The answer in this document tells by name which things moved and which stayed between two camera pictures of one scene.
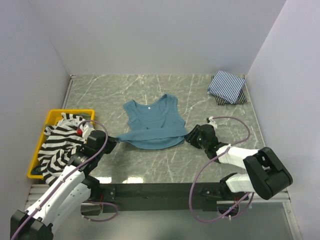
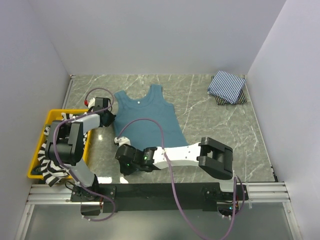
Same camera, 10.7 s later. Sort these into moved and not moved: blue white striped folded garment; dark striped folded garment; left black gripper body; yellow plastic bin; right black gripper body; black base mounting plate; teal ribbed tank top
Moved: teal ribbed tank top; right black gripper body; left black gripper body
Not moved: yellow plastic bin; blue white striped folded garment; dark striped folded garment; black base mounting plate
